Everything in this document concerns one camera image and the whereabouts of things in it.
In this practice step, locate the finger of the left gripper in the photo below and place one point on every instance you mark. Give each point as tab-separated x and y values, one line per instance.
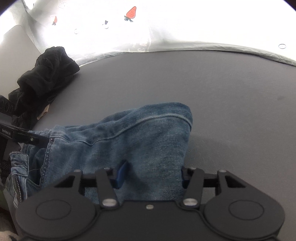
30	137

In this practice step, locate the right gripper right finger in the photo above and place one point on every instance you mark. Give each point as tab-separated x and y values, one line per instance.
192	182

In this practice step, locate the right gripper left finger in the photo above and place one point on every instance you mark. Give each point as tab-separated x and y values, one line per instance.
107	180

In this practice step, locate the blue denim jeans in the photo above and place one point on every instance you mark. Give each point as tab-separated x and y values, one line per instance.
153	139

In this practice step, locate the tan paper tag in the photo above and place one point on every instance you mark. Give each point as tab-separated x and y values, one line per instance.
43	112

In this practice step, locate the black crumpled garment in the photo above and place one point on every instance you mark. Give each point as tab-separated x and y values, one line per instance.
53	71

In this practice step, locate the white board panel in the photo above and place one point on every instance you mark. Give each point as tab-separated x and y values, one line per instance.
18	55

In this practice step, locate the white printed backdrop sheet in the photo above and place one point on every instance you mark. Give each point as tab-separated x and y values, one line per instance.
87	29

